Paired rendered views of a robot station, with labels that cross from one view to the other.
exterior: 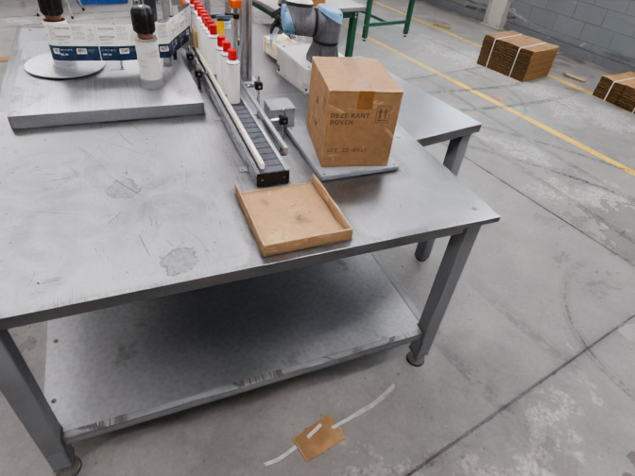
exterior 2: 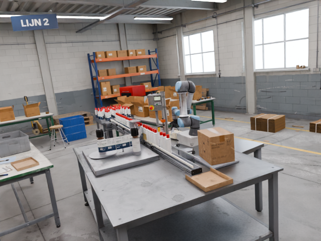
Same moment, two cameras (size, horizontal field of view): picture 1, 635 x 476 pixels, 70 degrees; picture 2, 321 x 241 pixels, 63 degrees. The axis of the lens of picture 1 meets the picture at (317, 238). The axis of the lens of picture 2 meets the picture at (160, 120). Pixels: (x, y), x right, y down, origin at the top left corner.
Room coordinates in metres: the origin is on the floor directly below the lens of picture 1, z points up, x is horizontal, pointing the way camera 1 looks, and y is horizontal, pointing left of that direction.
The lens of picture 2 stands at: (-0.95, 0.34, 1.79)
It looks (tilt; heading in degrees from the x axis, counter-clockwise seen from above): 12 degrees down; 3
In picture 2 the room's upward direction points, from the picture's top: 6 degrees counter-clockwise
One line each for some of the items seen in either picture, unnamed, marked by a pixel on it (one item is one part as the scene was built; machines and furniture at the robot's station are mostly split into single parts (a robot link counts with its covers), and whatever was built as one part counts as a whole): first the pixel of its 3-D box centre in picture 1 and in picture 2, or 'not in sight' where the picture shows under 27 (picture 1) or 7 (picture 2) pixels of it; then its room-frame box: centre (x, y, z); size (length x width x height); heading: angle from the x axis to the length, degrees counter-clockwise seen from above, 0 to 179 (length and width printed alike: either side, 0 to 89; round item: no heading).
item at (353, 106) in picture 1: (350, 110); (215, 145); (1.50, -0.06, 0.99); 0.30 x 0.24 x 0.27; 15
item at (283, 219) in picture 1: (291, 211); (208, 178); (1.07, 0.09, 0.85); 0.30 x 0.26 x 0.04; 26
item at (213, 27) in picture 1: (214, 50); (156, 137); (1.96, 0.54, 0.98); 0.05 x 0.05 x 0.20
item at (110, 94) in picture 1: (107, 75); (117, 154); (1.87, 0.99, 0.86); 0.80 x 0.67 x 0.05; 26
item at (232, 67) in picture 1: (232, 76); (168, 144); (1.69, 0.40, 0.98); 0.05 x 0.05 x 0.20
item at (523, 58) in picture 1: (516, 55); (267, 122); (5.44, -2.00, 0.16); 0.65 x 0.54 x 0.32; 41
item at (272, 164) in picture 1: (216, 78); (157, 148); (1.96, 0.53, 0.86); 1.65 x 0.08 x 0.04; 26
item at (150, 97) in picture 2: not in sight; (155, 102); (2.09, 0.50, 1.38); 0.17 x 0.10 x 0.19; 82
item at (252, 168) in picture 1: (216, 80); (157, 148); (1.96, 0.53, 0.85); 1.65 x 0.11 x 0.05; 26
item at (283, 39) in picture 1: (281, 47); (175, 134); (2.43, 0.31, 0.88); 0.16 x 0.12 x 0.07; 37
